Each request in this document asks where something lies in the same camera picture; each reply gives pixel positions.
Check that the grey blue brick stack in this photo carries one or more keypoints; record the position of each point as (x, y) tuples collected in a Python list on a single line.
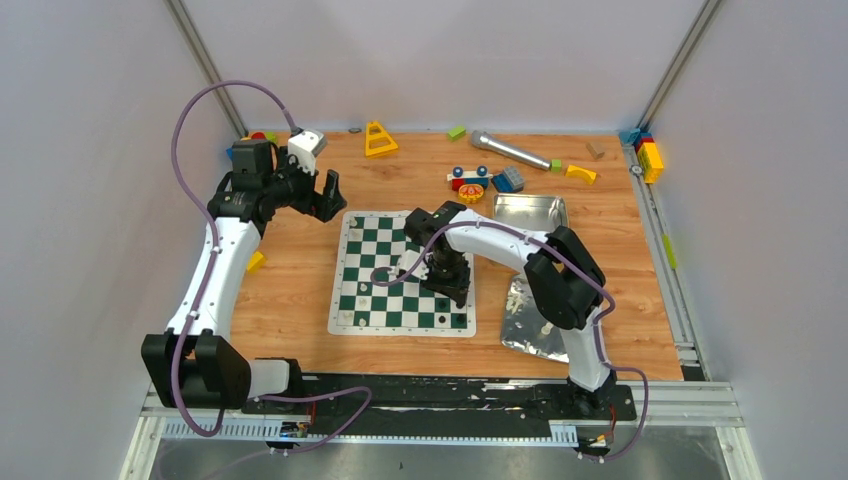
[(509, 180)]

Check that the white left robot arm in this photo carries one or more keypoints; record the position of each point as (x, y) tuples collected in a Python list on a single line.
[(193, 357)]

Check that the toy block car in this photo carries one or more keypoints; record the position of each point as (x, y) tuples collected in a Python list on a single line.
[(469, 185)]

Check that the green block near wall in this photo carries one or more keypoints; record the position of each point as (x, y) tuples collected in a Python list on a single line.
[(456, 133)]

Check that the tan wooden block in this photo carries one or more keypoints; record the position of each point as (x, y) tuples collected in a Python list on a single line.
[(596, 150)]

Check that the metal tin lid tray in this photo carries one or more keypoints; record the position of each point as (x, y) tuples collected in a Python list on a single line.
[(524, 329)]

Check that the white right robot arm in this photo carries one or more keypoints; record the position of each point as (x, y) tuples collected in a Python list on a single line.
[(565, 281)]

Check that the colourful cylinder block row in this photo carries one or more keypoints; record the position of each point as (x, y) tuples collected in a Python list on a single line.
[(256, 135)]

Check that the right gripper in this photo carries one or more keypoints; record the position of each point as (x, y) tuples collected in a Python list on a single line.
[(457, 289)]

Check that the green white chess mat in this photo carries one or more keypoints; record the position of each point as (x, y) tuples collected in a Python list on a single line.
[(370, 246)]

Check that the small yellow block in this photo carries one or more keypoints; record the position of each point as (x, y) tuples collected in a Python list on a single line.
[(256, 262)]

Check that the yellow triangular frame block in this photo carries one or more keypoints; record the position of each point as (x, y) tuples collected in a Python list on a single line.
[(378, 141)]

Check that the yellow arch block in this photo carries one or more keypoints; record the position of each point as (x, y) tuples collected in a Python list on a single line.
[(586, 175)]

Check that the metal tin with black pieces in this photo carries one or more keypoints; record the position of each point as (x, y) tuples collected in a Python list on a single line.
[(531, 212)]

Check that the silver microphone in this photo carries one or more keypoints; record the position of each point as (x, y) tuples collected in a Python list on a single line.
[(485, 141)]

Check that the yellow red blue brick tower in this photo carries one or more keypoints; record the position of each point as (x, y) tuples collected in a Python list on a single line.
[(649, 158)]

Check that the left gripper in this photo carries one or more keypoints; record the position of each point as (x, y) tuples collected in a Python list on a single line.
[(318, 196)]

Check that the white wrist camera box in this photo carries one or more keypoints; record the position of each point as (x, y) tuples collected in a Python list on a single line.
[(305, 147)]

